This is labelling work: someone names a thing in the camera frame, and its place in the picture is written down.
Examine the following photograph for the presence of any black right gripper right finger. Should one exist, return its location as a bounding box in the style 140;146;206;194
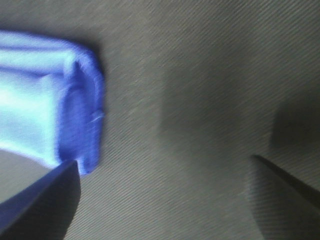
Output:
251;155;320;208

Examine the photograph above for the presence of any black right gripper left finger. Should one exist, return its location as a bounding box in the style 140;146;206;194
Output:
0;160;81;240

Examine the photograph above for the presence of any blue microfibre towel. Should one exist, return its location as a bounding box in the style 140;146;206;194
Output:
0;30;105;175

